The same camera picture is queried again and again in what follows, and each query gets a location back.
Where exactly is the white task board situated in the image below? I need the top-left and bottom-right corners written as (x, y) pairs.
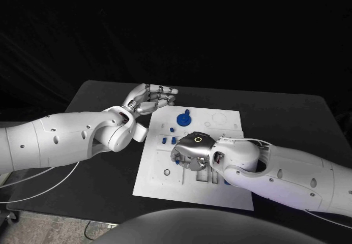
top-left (131, 105), bottom-right (254, 211)

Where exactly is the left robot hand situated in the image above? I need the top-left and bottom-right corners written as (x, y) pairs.
top-left (121, 83), bottom-right (179, 115)

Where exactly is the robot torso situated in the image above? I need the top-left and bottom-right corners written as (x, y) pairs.
top-left (91, 208), bottom-right (328, 244)

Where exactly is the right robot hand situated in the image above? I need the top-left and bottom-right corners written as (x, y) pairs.
top-left (169, 131), bottom-right (216, 172)

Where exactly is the blue gear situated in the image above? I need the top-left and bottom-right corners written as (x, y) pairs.
top-left (176, 109), bottom-right (193, 127)

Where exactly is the white cable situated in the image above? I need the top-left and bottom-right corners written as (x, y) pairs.
top-left (0, 166), bottom-right (56, 189)
top-left (0, 161), bottom-right (81, 204)
top-left (218, 136), bottom-right (273, 147)
top-left (304, 208), bottom-right (352, 230)

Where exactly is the black cable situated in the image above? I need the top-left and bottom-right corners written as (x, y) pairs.
top-left (84, 221), bottom-right (97, 241)

